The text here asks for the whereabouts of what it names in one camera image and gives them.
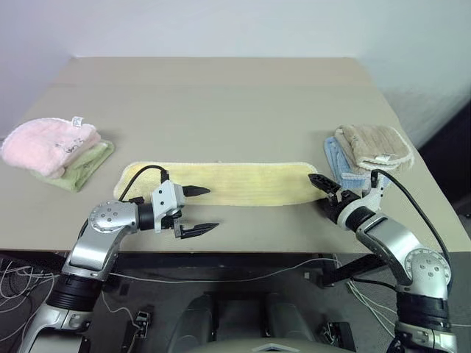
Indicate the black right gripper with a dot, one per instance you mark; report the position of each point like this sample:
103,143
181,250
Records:
340,204

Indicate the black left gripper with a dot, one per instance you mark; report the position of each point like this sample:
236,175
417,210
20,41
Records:
173,220

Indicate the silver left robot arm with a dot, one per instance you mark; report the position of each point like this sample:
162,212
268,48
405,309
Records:
110,217

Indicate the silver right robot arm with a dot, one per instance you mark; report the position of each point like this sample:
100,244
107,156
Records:
427,268

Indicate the folded blue towel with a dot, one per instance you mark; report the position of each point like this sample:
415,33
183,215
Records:
340,163

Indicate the long yellow towel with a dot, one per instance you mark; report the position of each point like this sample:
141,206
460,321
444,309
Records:
250,184

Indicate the folded beige towel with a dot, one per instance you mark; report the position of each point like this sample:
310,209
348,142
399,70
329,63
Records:
375,143

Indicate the folded green towel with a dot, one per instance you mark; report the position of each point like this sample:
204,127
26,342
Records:
79,176

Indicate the folded pink towel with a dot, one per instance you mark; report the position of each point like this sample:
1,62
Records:
40,143

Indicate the black table brace bar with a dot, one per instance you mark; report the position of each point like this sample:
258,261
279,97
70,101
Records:
349,270

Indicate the dark rounded shape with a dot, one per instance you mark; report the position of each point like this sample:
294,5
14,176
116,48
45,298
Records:
290,320
195,320

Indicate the black floor clamp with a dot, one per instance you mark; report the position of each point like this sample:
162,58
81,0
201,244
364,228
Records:
141,323
338,332

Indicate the grey pointed robot body panel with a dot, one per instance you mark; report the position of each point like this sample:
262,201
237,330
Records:
272,347

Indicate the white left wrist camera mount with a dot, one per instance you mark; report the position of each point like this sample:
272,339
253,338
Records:
167,195

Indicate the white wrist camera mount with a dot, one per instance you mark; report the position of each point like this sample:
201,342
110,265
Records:
167,195
375,195

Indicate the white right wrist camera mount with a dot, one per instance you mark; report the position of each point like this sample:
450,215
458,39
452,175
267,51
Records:
375,195

